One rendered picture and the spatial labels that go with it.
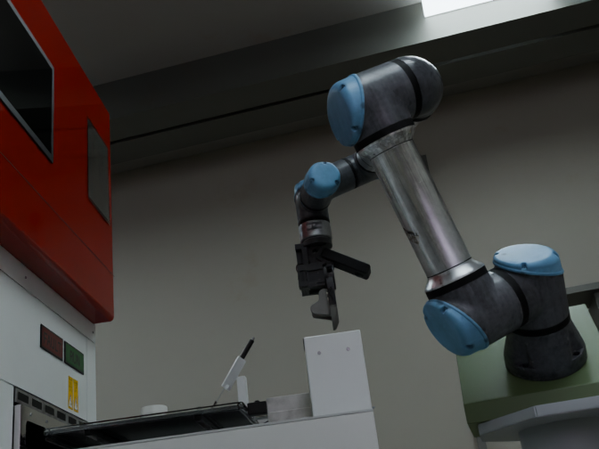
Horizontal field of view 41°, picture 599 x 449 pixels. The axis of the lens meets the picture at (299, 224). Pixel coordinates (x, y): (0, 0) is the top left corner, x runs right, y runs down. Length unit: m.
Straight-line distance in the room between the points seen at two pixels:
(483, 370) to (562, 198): 2.91
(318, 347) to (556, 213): 3.20
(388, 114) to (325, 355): 0.43
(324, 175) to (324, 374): 0.59
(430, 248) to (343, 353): 0.25
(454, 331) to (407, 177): 0.28
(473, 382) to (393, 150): 0.48
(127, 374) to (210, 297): 0.63
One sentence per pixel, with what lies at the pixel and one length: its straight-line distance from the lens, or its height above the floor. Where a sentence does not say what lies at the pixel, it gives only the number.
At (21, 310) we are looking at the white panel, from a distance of 1.60.
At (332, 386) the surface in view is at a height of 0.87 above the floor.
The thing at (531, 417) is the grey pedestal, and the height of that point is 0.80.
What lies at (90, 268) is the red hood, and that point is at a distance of 1.86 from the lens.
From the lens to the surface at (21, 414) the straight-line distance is 1.53.
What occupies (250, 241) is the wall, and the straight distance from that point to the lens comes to 4.59.
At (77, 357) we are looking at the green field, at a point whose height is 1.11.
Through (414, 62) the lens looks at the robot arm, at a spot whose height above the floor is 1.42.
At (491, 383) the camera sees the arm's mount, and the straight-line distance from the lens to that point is 1.56.
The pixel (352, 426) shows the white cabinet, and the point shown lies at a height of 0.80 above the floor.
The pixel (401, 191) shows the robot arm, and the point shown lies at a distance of 1.40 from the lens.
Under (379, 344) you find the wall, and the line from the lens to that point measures 4.23.
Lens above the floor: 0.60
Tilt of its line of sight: 24 degrees up
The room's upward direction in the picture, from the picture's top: 7 degrees counter-clockwise
